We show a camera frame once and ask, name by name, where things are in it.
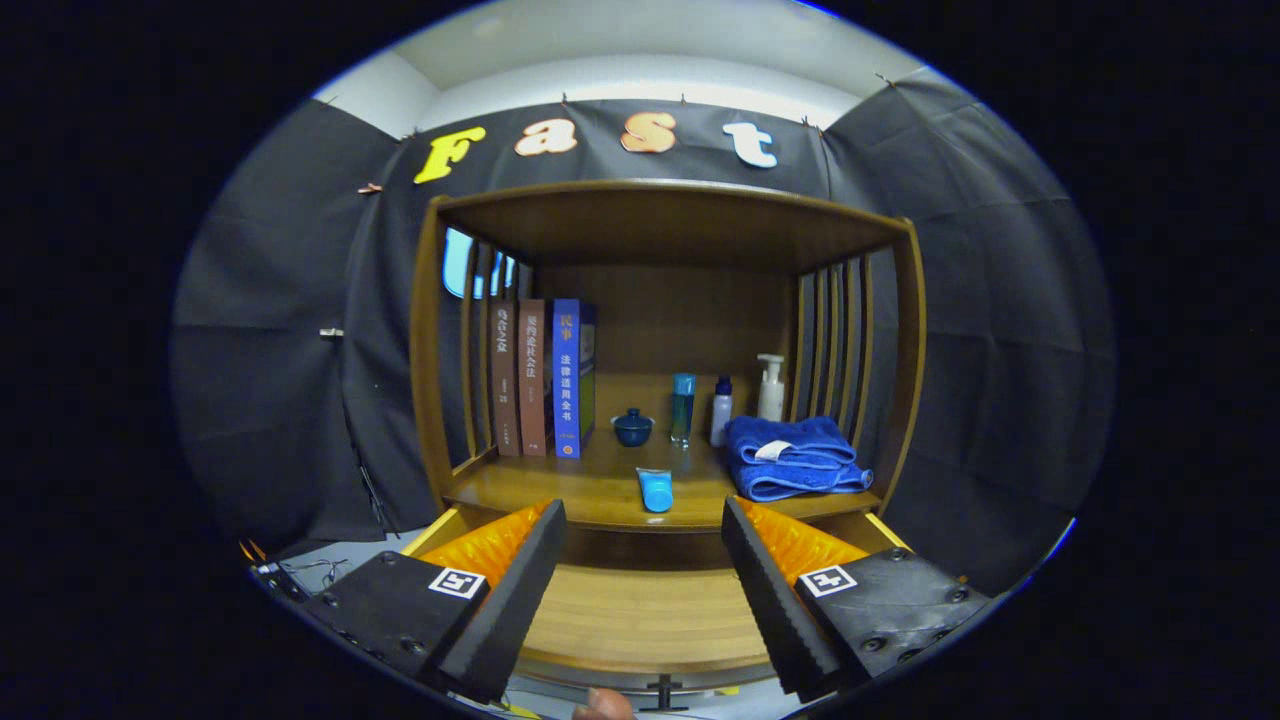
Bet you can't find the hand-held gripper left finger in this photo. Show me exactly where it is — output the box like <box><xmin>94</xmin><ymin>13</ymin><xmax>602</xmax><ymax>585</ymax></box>
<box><xmin>300</xmin><ymin>498</ymin><xmax>568</xmax><ymax>704</ymax></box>

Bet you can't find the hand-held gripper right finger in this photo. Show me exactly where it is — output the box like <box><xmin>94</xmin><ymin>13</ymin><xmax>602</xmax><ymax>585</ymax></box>
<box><xmin>721</xmin><ymin>496</ymin><xmax>993</xmax><ymax>703</ymax></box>

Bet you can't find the wooden drawer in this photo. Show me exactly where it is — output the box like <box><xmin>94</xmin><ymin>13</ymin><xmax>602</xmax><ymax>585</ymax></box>
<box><xmin>400</xmin><ymin>505</ymin><xmax>911</xmax><ymax>713</ymax></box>

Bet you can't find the wooden countertop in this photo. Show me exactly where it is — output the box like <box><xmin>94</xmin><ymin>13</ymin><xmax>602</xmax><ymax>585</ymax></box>
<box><xmin>445</xmin><ymin>373</ymin><xmax>883</xmax><ymax>533</ymax></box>

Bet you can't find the wooden cabinet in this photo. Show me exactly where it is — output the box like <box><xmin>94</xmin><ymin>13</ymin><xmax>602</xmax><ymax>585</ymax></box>
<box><xmin>410</xmin><ymin>178</ymin><xmax>927</xmax><ymax>691</ymax></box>

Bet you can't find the folded blue towel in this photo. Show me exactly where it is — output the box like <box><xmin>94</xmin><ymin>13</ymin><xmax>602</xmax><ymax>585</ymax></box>
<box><xmin>725</xmin><ymin>416</ymin><xmax>874</xmax><ymax>502</ymax></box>

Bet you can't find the white pump bottle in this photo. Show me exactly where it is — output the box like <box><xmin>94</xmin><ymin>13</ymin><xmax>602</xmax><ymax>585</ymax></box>
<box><xmin>756</xmin><ymin>354</ymin><xmax>787</xmax><ymax>422</ymax></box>

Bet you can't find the teal glass bottle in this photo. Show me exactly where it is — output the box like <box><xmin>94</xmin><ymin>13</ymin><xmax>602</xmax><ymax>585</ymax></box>
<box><xmin>670</xmin><ymin>373</ymin><xmax>697</xmax><ymax>447</ymax></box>

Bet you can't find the brown book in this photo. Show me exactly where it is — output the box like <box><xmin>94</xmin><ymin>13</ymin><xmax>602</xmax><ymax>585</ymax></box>
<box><xmin>517</xmin><ymin>298</ymin><xmax>554</xmax><ymax>458</ymax></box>
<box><xmin>489</xmin><ymin>300</ymin><xmax>522</xmax><ymax>458</ymax></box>

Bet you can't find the blue book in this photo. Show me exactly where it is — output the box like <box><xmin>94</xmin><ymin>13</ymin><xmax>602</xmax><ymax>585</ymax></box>
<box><xmin>552</xmin><ymin>298</ymin><xmax>598</xmax><ymax>460</ymax></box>

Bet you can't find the black backdrop cloth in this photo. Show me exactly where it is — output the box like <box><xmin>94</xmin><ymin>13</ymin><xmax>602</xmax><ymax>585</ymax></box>
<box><xmin>170</xmin><ymin>70</ymin><xmax>1116</xmax><ymax>596</ymax></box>

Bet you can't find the black floor cable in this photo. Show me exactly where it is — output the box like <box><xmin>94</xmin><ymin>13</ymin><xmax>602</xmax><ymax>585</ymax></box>
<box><xmin>255</xmin><ymin>555</ymin><xmax>351</xmax><ymax>601</ymax></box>

